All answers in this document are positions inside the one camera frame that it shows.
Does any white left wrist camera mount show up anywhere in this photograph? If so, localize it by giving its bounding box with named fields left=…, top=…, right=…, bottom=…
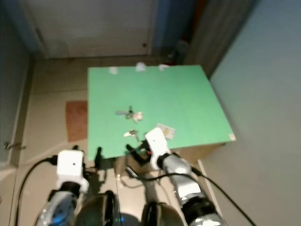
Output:
left=55, top=150, right=87, bottom=191

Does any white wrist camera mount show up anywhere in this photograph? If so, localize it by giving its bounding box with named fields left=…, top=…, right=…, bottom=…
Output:
left=145, top=127, right=171, bottom=170
left=55, top=150, right=87, bottom=191

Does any dark robot leg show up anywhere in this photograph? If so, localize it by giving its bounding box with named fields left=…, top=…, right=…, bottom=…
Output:
left=75, top=191, right=118, bottom=226
left=141, top=202, right=184, bottom=226

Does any small key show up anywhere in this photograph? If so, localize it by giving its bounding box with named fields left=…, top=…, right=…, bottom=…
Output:
left=123, top=129, right=142, bottom=138

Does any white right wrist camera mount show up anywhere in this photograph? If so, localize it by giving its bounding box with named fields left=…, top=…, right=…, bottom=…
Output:
left=145, top=127, right=171, bottom=170

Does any dark robot left leg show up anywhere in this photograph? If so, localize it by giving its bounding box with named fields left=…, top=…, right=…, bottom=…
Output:
left=75, top=191, right=118, bottom=226

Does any key bunch with white charm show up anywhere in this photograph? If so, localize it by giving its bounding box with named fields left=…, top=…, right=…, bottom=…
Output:
left=115, top=107, right=144, bottom=124

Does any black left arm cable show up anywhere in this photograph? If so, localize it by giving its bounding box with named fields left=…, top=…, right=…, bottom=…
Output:
left=15, top=158, right=59, bottom=226

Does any green-topped cardboard box table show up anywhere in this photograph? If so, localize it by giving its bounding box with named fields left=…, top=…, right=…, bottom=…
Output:
left=87, top=65, right=237, bottom=175

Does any brown floor mat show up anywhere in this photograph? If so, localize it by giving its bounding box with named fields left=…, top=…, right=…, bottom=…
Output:
left=66, top=100, right=89, bottom=143

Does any dark robot right leg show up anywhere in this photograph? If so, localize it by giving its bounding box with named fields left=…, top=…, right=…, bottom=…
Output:
left=141, top=202, right=184, bottom=226

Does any grey door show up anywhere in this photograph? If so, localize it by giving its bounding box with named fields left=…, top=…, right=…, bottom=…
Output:
left=0, top=0, right=34, bottom=165

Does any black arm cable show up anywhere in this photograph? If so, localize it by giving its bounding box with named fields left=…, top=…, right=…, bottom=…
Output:
left=127, top=167, right=259, bottom=226
left=15, top=158, right=59, bottom=226

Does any white card with yellow logo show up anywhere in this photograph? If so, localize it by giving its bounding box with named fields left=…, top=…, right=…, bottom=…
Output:
left=158, top=123, right=176, bottom=139

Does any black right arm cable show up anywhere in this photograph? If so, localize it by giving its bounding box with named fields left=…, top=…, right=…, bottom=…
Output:
left=127, top=167, right=259, bottom=226

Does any grey curtain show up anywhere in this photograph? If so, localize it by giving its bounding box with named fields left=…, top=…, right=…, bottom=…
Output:
left=183, top=0, right=259, bottom=78

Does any white door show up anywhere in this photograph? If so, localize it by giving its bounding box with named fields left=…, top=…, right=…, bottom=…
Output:
left=24, top=0, right=156, bottom=59

